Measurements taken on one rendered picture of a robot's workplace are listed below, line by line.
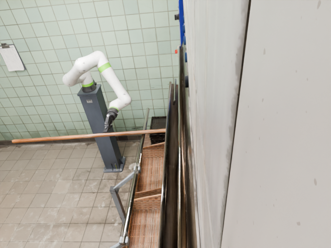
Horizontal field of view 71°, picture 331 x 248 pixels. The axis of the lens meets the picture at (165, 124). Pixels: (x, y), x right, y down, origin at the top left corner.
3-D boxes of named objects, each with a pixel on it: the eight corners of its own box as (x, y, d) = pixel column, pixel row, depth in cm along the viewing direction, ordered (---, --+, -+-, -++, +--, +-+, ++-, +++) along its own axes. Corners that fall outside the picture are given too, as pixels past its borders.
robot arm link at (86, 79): (76, 86, 242) (70, 69, 230) (88, 79, 251) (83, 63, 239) (83, 89, 235) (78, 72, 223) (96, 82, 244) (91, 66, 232)
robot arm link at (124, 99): (104, 72, 213) (98, 74, 203) (114, 66, 209) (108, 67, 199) (126, 106, 219) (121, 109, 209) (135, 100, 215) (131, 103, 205)
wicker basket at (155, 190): (186, 155, 243) (185, 136, 226) (190, 203, 199) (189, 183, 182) (140, 158, 247) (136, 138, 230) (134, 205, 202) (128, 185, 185)
